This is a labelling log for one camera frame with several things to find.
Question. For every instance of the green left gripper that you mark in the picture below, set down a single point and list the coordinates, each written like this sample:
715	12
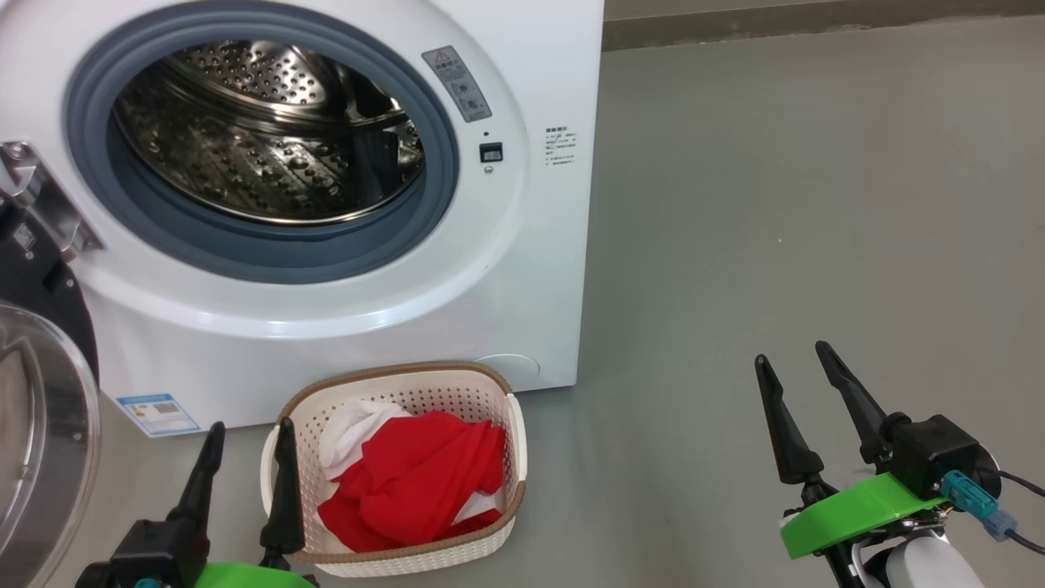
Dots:
245	576

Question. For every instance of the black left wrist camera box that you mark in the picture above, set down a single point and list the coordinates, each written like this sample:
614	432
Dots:
155	551

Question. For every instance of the cream perforated basket brown rim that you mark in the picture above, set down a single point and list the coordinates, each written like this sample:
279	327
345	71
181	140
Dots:
457	394

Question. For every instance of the black door latch socket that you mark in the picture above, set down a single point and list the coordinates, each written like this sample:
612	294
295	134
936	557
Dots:
491	153

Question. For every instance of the round white filter cover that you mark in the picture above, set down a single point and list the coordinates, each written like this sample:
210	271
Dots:
522	367

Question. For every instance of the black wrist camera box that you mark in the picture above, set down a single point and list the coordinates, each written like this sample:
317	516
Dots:
155	551
935	453

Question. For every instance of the white front-load washing machine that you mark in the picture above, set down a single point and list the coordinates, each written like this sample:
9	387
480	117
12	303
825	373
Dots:
539	286

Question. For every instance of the small printed text label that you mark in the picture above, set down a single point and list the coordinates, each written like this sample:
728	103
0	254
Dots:
562	145

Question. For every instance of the blue energy label sticker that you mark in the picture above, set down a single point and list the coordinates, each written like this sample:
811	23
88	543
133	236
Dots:
158	415

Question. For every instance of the black round glass washer door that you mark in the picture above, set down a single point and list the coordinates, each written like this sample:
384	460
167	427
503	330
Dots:
49	457

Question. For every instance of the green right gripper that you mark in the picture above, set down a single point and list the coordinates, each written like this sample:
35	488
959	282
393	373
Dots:
849	514

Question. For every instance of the metal door hinge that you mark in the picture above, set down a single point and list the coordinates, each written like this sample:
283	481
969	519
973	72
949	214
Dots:
41	200

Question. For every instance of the red and white garment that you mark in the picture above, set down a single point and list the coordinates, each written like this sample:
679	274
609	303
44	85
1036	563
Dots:
408	474

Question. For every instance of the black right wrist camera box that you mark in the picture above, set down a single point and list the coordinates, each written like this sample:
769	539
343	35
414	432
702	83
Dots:
935	453

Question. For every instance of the grey warning sticker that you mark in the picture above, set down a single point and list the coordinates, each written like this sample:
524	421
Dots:
457	82

